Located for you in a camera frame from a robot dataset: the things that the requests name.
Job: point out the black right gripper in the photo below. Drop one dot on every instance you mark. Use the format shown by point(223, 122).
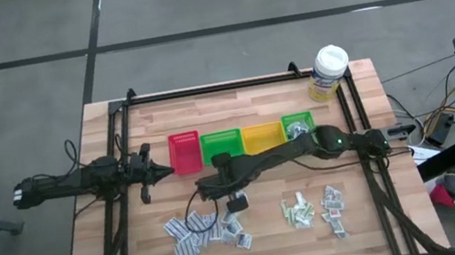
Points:
point(214, 186)

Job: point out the white paper sheet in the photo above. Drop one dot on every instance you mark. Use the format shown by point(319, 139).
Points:
point(424, 153)

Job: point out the Lysol wipes canister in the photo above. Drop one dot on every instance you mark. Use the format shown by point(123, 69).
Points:
point(331, 63)

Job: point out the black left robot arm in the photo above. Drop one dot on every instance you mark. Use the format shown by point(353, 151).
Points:
point(58, 188)

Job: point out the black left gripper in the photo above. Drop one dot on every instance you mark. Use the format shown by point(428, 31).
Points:
point(138, 173)

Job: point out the black electronics box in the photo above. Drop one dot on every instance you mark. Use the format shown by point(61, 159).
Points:
point(438, 130)

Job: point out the yellow plastic slotted basket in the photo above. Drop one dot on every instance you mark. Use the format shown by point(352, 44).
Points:
point(262, 138)

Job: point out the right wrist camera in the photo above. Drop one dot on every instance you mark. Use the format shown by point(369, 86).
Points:
point(237, 202)

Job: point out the red plastic slotted basket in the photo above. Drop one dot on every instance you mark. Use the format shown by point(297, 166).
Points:
point(185, 157)

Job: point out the green plastic slotted basket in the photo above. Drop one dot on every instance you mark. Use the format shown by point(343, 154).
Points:
point(221, 144)
point(297, 116)

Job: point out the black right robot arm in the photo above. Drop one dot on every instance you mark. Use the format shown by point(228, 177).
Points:
point(304, 147)

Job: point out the red cloth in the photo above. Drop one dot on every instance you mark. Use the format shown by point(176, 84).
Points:
point(442, 196)

